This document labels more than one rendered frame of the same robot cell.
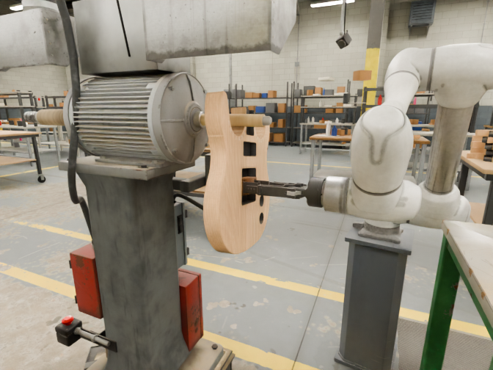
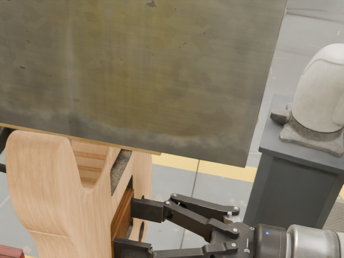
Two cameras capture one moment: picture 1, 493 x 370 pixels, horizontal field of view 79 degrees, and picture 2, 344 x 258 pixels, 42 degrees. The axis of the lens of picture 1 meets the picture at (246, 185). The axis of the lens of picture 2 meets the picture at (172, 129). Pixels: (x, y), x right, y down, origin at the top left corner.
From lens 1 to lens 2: 54 cm
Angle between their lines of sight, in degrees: 30
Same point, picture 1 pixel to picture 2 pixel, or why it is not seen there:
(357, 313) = not seen: hidden behind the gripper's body
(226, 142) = (78, 241)
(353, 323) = not seen: hidden behind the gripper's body
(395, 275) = (327, 197)
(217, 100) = (45, 173)
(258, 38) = (203, 129)
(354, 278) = (265, 196)
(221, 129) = (66, 231)
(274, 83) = not seen: outside the picture
